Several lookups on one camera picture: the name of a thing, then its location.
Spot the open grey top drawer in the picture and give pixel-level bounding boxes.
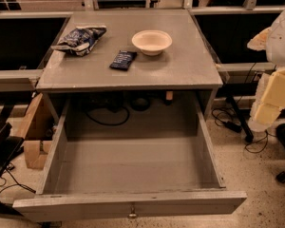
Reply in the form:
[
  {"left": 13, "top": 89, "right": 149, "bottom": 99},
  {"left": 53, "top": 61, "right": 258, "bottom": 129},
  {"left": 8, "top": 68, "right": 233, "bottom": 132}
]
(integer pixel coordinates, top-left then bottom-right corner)
[{"left": 13, "top": 93, "right": 247, "bottom": 222}]

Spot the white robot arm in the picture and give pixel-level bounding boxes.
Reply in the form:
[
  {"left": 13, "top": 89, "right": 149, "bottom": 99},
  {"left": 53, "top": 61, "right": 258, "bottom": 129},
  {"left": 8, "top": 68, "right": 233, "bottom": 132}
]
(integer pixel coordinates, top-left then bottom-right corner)
[{"left": 247, "top": 10, "right": 285, "bottom": 132}]

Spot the black floor cable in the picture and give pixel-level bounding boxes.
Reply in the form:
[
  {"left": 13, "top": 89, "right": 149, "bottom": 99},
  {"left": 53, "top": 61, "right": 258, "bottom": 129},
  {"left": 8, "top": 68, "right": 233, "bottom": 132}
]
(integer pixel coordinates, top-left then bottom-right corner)
[
  {"left": 211, "top": 64, "right": 270, "bottom": 155},
  {"left": 0, "top": 163, "right": 37, "bottom": 204}
]

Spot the black floor cable left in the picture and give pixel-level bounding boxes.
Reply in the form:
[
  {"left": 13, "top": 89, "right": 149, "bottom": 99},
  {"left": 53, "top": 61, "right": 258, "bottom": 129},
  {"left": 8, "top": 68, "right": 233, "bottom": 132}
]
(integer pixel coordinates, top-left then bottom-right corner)
[{"left": 0, "top": 163, "right": 37, "bottom": 204}]

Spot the blue chip bag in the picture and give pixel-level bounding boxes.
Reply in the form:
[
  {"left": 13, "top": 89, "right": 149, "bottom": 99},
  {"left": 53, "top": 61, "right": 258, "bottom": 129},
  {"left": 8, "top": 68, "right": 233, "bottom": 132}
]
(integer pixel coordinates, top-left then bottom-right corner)
[{"left": 51, "top": 26, "right": 106, "bottom": 57}]

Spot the wooden block stand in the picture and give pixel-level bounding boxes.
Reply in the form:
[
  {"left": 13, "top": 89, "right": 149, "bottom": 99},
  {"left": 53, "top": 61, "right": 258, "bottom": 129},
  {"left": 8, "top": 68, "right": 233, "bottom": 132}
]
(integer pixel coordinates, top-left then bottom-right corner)
[{"left": 16, "top": 94, "right": 53, "bottom": 170}]

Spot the grey cabinet table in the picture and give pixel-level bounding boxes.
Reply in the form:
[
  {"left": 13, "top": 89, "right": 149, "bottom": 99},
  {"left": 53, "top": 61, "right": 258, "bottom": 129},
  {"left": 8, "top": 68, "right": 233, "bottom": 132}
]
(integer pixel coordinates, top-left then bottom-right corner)
[{"left": 36, "top": 9, "right": 222, "bottom": 115}]

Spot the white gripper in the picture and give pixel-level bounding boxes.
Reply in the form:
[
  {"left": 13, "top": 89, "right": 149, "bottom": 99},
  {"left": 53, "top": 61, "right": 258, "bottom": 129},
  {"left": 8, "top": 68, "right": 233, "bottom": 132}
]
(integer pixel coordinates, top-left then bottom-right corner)
[{"left": 248, "top": 67, "right": 285, "bottom": 132}]

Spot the brass drawer knob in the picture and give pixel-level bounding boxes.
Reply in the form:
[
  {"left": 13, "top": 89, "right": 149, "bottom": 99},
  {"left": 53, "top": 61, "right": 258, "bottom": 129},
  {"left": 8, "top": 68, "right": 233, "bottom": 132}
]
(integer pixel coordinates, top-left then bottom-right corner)
[{"left": 127, "top": 206, "right": 138, "bottom": 219}]

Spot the white bowl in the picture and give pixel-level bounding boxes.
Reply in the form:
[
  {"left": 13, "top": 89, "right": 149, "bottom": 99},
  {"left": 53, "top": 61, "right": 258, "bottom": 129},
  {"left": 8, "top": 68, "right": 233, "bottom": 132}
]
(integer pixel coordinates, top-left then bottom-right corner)
[{"left": 132, "top": 30, "right": 172, "bottom": 56}]

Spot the black cable under table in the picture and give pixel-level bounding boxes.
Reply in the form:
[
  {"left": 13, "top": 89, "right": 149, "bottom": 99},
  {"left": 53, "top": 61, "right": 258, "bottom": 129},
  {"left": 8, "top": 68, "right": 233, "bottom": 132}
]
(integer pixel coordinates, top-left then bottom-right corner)
[{"left": 84, "top": 104, "right": 131, "bottom": 127}]

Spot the black floor cable right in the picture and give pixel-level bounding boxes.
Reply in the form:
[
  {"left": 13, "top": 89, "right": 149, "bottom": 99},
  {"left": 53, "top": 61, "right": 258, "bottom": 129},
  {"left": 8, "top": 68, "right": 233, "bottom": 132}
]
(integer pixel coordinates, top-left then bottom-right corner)
[{"left": 211, "top": 64, "right": 270, "bottom": 155}]

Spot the dark blue snack packet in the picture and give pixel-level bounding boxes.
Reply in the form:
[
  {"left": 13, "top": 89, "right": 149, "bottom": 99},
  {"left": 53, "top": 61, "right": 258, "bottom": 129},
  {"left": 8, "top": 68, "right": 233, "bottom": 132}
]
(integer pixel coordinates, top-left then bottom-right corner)
[{"left": 109, "top": 50, "right": 137, "bottom": 71}]

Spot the black equipment left edge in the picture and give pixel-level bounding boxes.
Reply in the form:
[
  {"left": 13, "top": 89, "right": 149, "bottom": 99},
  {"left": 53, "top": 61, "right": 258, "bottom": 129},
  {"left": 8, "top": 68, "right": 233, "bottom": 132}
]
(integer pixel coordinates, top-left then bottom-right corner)
[{"left": 0, "top": 121, "right": 25, "bottom": 217}]

